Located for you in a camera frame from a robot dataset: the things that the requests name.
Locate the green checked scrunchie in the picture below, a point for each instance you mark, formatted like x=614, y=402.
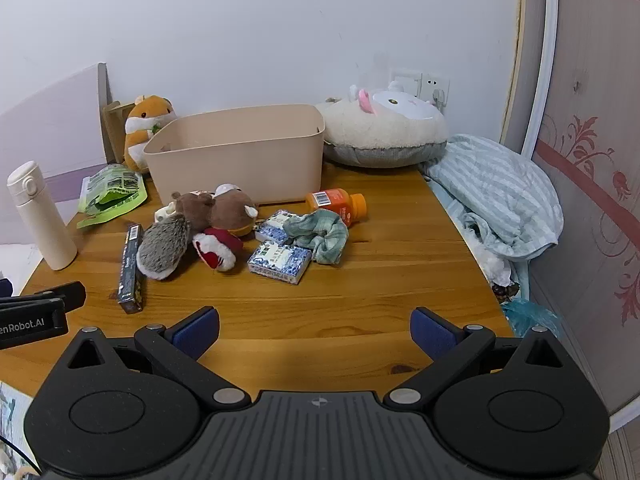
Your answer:
x=322, y=237

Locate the grey plug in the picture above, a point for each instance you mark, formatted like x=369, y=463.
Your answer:
x=439, y=99

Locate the orange hamster plush toy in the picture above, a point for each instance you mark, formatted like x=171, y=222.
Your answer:
x=142, y=120

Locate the brown bear plush toy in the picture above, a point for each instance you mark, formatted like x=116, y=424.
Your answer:
x=196, y=210

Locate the striped light blue blanket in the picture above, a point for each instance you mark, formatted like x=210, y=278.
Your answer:
x=500, y=185

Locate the grey hedgehog plush toy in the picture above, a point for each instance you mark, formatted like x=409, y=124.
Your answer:
x=162, y=250

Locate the red and white plush toy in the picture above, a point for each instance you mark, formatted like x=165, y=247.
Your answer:
x=217, y=250

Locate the blue and white patterned box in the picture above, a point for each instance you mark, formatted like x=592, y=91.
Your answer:
x=272, y=230
x=279, y=262

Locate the blue plastic bag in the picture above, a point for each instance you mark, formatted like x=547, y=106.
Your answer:
x=532, y=317

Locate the patterned cloth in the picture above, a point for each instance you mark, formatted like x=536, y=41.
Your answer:
x=12, y=420

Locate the white wall switch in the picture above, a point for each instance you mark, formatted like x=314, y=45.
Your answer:
x=406, y=80

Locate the white wall socket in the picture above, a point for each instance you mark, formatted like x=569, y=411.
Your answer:
x=434, y=85

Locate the small cream plush toy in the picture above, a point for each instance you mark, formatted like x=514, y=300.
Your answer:
x=164, y=212

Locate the beige plastic container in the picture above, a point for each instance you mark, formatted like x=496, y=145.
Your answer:
x=240, y=160

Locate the white thermos bottle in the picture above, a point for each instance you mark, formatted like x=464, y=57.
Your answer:
x=42, y=220

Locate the long black box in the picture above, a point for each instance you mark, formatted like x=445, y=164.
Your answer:
x=131, y=270

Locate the lilac and white board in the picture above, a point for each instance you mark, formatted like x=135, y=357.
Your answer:
x=50, y=125

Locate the green snack packet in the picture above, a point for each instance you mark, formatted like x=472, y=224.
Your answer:
x=112, y=190

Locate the round brown plush toy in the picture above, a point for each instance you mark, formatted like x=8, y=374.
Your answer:
x=232, y=212

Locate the floral pattern wardrobe door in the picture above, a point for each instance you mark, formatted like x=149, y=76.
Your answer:
x=590, y=110

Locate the small orange bottle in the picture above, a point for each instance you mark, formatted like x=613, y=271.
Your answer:
x=340, y=205

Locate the white fluffy cloth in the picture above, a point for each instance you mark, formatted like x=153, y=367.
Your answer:
x=495, y=265

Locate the cream rabbit plush cushion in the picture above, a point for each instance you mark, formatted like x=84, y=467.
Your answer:
x=380, y=135

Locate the small wooden stand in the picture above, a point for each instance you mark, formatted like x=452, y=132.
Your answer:
x=114, y=130

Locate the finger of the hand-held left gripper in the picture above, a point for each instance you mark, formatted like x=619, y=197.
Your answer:
x=4, y=289
x=62, y=295

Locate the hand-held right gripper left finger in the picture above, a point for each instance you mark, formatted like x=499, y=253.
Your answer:
x=196, y=334

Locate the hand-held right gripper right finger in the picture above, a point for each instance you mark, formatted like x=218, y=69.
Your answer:
x=431, y=334

